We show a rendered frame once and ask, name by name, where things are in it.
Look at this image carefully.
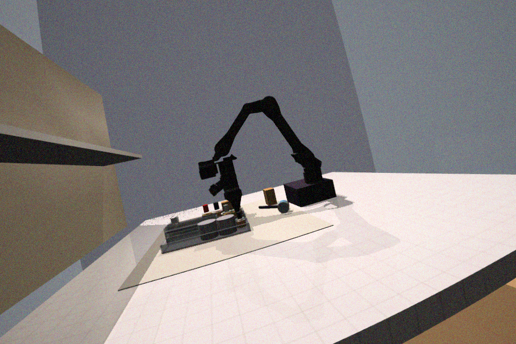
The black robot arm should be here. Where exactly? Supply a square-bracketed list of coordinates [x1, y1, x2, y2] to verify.
[198, 96, 324, 197]

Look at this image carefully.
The tan rectangular block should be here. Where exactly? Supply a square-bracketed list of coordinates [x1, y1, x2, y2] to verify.
[263, 188, 277, 206]

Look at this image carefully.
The white jar with black lid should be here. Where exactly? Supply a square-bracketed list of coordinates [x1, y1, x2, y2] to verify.
[212, 202, 223, 217]

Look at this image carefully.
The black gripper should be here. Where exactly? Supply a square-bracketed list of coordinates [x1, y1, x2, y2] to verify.
[221, 172, 242, 212]

